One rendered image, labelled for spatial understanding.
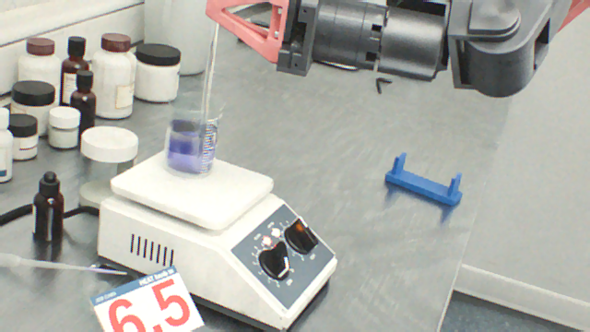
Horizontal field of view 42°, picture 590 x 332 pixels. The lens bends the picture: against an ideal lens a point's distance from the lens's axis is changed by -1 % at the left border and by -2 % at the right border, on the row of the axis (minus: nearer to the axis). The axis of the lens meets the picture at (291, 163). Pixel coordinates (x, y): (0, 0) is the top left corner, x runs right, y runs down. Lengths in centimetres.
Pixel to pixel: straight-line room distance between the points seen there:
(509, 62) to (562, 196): 158
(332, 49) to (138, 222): 23
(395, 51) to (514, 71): 10
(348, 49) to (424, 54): 6
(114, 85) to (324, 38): 48
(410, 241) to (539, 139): 128
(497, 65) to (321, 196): 38
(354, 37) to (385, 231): 32
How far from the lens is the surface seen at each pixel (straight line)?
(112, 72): 108
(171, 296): 69
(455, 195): 103
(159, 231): 71
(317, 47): 66
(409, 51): 66
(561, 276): 231
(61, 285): 74
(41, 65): 106
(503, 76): 66
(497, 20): 63
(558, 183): 220
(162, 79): 116
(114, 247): 74
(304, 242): 74
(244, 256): 69
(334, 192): 98
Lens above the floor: 116
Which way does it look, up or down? 24 degrees down
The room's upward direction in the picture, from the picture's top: 10 degrees clockwise
